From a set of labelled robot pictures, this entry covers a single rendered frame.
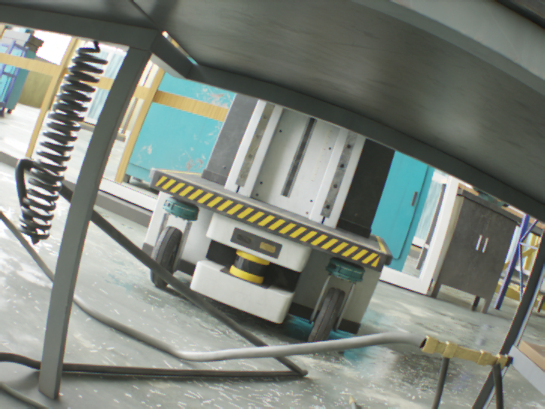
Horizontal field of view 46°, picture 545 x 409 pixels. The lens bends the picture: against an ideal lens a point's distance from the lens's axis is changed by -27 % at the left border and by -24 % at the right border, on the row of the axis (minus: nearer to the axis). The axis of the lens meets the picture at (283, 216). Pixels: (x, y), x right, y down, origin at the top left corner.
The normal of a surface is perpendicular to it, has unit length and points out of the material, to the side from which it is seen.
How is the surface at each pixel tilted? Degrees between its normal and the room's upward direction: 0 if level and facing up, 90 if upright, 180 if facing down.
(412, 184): 90
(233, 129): 90
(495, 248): 90
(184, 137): 90
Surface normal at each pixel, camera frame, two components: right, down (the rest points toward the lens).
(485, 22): -0.02, 0.05
